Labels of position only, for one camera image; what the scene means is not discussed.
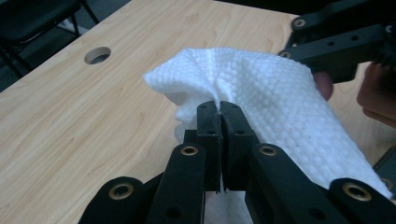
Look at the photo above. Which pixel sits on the white wet wipe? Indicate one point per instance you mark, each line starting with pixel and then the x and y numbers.
pixel 264 99

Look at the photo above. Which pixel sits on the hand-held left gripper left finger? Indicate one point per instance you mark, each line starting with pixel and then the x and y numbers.
pixel 209 146

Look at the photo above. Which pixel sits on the black folding chair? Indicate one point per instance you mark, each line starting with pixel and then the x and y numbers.
pixel 34 21

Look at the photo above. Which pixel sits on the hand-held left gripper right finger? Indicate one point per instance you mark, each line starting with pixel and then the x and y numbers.
pixel 238 146

